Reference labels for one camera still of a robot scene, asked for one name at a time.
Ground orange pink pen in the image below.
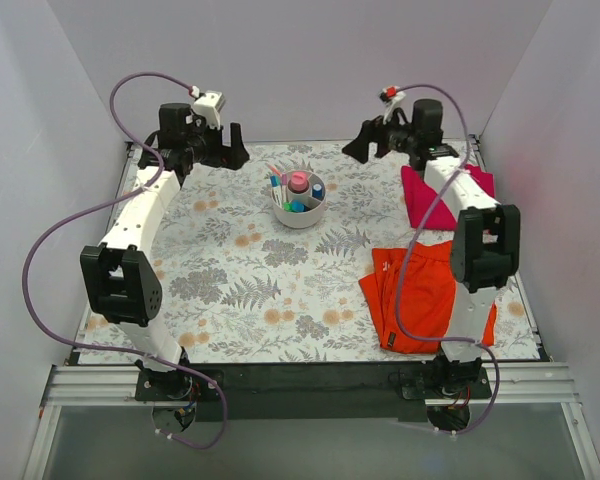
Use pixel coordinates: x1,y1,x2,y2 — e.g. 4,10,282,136
266,164,282,178

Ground white marker teal cap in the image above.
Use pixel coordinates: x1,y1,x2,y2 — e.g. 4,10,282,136
272,185,285,208

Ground pink capped glue bottle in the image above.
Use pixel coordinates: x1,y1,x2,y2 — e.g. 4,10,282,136
287,171,310,201

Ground white round desk organizer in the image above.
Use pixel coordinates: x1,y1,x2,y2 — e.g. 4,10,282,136
269,170,327,229

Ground black highlighter blue cap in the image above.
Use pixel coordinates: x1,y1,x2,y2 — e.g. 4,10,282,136
291,201,305,213

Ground blue capped small jar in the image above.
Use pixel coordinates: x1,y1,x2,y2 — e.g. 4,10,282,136
312,183,325,201

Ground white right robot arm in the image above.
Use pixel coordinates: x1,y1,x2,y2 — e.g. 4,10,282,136
342,88,521,398

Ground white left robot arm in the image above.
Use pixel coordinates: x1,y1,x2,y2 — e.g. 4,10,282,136
80,92,249,400

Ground magenta folded cloth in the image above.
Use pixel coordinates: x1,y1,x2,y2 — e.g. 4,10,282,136
401,165,495,231

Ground orange folded shorts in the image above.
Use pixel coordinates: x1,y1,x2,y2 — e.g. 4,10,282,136
358,240,497,355

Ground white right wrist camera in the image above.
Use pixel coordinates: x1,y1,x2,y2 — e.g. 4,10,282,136
378,86,405,124

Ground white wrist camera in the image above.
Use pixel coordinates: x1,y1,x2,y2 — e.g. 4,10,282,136
189,86,226,130
378,86,405,124

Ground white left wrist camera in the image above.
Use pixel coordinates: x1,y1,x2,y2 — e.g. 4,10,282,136
189,86,226,130

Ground aluminium frame rail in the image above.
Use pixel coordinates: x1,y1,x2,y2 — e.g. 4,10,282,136
24,362,600,479

